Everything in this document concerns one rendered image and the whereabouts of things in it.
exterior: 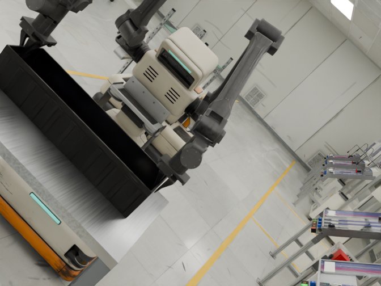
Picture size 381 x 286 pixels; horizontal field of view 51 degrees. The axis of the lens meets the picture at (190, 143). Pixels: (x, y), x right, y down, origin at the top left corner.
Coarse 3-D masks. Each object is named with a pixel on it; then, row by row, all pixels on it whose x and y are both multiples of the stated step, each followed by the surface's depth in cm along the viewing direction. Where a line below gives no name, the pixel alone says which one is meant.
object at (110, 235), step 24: (0, 96) 110; (0, 120) 102; (24, 120) 110; (0, 144) 96; (24, 144) 102; (48, 144) 110; (24, 168) 96; (48, 168) 102; (72, 168) 110; (48, 192) 96; (72, 192) 102; (96, 192) 110; (72, 216) 95; (96, 216) 102; (120, 216) 110; (144, 216) 119; (96, 240) 95; (120, 240) 102; (96, 264) 96
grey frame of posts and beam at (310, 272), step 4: (312, 268) 255; (304, 272) 258; (308, 272) 255; (312, 272) 254; (300, 276) 257; (304, 276) 256; (308, 276) 255; (296, 280) 258; (300, 280) 258; (304, 280) 256; (288, 284) 263; (292, 284) 259; (296, 284) 259
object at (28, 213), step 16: (0, 160) 179; (0, 176) 178; (16, 176) 177; (0, 192) 180; (16, 192) 177; (32, 192) 177; (0, 208) 180; (16, 208) 179; (32, 208) 177; (48, 208) 176; (16, 224) 180; (32, 224) 179; (48, 224) 177; (64, 224) 176; (32, 240) 180; (48, 240) 178; (64, 240) 176; (80, 240) 176; (48, 256) 179; (64, 256) 178; (80, 256) 176; (96, 256) 202; (64, 272) 179; (80, 272) 184
